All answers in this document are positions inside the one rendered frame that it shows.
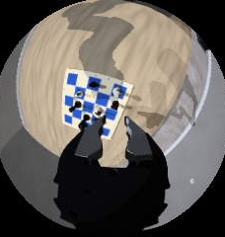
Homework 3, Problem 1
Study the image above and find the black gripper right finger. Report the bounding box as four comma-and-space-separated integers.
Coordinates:
124, 116, 171, 190

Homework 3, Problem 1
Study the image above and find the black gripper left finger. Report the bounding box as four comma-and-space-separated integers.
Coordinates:
53, 115, 107, 184

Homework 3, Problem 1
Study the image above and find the blue and cream chessboard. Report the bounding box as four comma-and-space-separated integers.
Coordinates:
62, 68, 133, 140

